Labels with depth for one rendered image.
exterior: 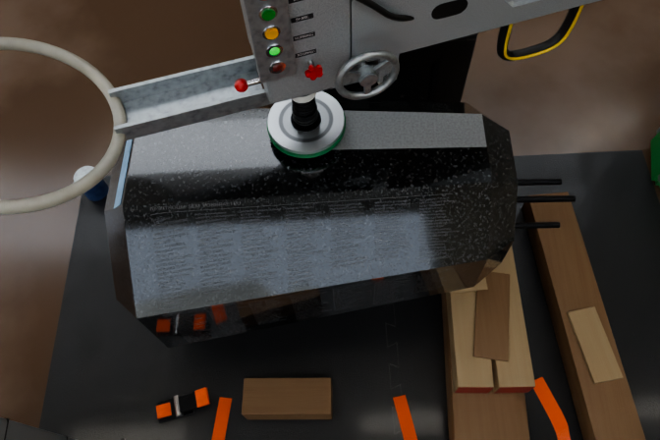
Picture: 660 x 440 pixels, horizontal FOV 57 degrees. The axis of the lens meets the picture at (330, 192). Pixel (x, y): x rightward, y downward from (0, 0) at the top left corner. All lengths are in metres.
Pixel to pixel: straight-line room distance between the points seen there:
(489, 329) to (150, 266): 1.10
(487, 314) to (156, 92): 1.27
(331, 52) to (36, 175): 1.88
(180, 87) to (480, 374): 1.28
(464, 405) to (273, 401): 0.63
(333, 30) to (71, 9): 2.39
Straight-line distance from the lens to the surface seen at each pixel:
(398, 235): 1.68
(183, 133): 1.79
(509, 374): 2.11
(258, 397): 2.17
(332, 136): 1.65
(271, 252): 1.69
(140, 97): 1.56
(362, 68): 1.35
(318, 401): 2.15
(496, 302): 2.15
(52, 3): 3.61
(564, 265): 2.41
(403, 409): 2.26
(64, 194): 1.38
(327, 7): 1.24
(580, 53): 3.18
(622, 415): 2.32
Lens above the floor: 2.25
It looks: 61 degrees down
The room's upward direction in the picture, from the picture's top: 4 degrees counter-clockwise
